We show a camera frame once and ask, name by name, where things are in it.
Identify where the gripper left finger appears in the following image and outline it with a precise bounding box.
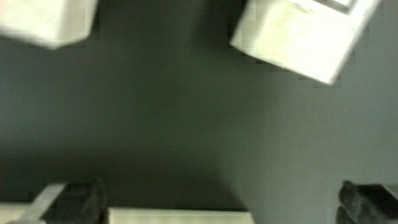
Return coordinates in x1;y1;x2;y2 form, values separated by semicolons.
22;181;109;224

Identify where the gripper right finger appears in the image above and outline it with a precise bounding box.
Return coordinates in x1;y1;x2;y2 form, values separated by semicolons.
337;181;398;224

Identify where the white table leg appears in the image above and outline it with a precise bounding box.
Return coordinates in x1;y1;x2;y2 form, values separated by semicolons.
230;0;383;85
0;0;100;50

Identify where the white U-shaped fence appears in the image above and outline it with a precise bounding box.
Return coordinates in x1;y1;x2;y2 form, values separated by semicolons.
0;201;257;224

